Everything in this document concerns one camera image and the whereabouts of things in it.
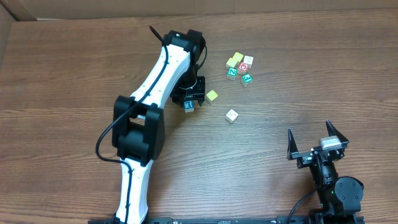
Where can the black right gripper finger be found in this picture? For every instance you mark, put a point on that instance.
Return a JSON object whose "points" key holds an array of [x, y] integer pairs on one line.
{"points": [[292, 151], [332, 131]]}

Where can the yellow block left cluster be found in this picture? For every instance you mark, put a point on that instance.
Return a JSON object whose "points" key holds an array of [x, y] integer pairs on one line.
{"points": [[231, 63]]}

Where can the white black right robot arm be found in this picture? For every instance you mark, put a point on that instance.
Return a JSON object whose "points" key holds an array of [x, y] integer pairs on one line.
{"points": [[340, 197]]}

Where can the green Z letter block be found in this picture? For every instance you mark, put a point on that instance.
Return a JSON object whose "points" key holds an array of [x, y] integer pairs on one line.
{"points": [[231, 74]]}

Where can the red letter block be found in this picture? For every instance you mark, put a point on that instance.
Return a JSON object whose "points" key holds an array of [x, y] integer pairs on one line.
{"points": [[243, 68]]}

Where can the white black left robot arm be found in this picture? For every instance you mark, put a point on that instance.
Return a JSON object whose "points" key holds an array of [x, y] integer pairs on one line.
{"points": [[138, 128]]}

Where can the blue letter block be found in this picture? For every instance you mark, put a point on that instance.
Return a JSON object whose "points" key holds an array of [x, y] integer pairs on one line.
{"points": [[189, 106]]}

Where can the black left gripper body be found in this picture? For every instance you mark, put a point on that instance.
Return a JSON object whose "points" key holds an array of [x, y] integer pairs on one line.
{"points": [[193, 94]]}

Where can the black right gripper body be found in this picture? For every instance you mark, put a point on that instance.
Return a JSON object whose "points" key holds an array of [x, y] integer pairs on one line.
{"points": [[315, 154]]}

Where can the white letter block cluster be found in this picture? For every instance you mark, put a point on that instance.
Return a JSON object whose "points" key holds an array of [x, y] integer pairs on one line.
{"points": [[248, 60]]}

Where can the yellow block top cluster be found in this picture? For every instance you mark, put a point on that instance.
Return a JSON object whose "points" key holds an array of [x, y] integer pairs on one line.
{"points": [[238, 57]]}

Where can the green letter block right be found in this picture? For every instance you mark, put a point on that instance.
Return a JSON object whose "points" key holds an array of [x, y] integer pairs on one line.
{"points": [[246, 80]]}

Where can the yellow block cluster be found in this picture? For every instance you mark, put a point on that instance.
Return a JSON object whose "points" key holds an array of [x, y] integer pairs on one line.
{"points": [[238, 57], [231, 63]]}

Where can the white pattern block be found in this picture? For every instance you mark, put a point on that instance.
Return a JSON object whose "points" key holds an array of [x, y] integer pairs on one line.
{"points": [[231, 116]]}

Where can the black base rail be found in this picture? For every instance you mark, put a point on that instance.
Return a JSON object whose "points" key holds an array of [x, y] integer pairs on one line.
{"points": [[277, 220]]}

